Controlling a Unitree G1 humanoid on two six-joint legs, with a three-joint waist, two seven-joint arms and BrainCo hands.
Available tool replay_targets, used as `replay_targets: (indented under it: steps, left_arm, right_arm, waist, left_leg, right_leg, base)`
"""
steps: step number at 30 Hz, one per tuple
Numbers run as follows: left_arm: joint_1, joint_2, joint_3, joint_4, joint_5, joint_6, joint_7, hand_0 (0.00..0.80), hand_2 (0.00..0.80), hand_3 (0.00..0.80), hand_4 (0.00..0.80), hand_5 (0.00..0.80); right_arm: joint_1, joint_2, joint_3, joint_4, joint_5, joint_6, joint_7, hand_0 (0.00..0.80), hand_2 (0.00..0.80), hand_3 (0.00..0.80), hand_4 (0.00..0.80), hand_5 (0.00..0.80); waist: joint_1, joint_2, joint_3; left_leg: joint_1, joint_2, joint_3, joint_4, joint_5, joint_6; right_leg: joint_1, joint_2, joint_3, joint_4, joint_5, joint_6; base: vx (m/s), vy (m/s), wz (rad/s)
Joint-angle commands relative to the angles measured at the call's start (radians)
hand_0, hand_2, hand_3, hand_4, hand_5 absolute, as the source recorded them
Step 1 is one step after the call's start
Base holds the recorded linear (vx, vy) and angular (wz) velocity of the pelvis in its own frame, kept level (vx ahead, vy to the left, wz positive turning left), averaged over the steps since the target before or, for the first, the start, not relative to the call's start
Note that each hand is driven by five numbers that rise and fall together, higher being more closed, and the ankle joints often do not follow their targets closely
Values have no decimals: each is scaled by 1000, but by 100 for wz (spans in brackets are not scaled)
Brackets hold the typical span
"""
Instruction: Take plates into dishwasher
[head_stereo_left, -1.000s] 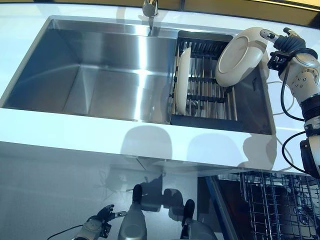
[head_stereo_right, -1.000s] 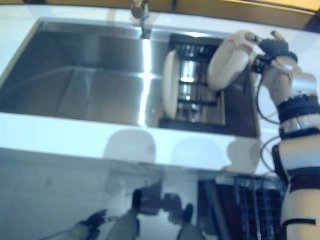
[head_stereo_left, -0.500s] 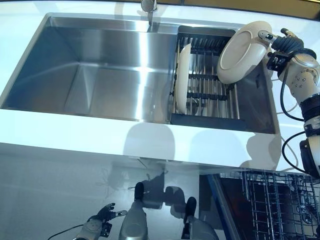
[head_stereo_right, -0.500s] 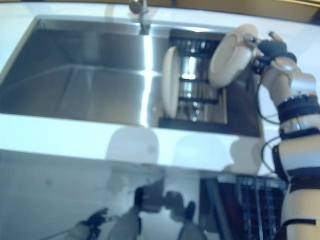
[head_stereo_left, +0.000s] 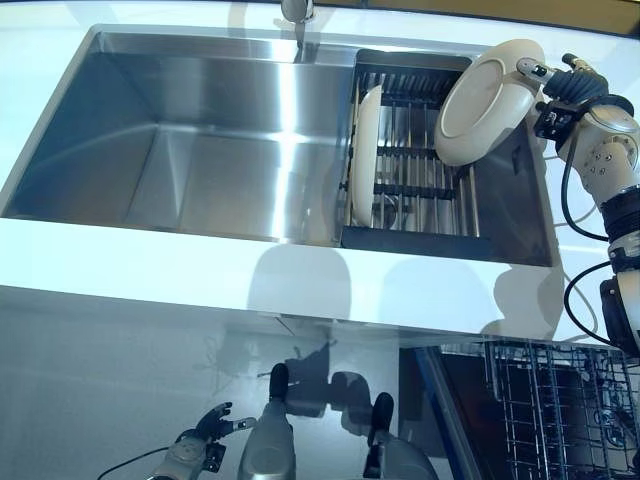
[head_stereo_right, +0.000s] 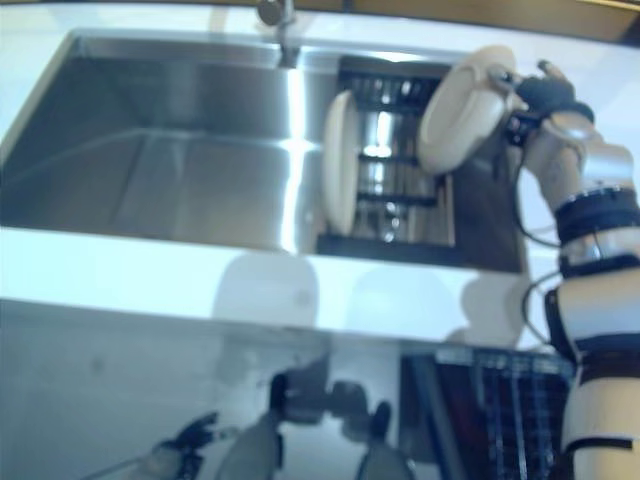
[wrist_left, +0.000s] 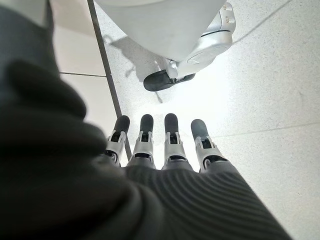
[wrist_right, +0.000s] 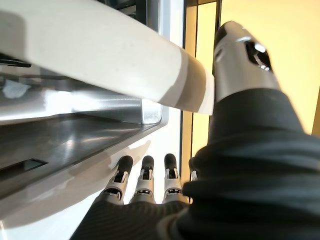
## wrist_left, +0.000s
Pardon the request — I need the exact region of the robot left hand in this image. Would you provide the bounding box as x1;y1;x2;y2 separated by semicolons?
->
0;4;294;240

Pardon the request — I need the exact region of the dark cabinet toe kick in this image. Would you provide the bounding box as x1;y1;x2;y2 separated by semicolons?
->
86;0;133;161

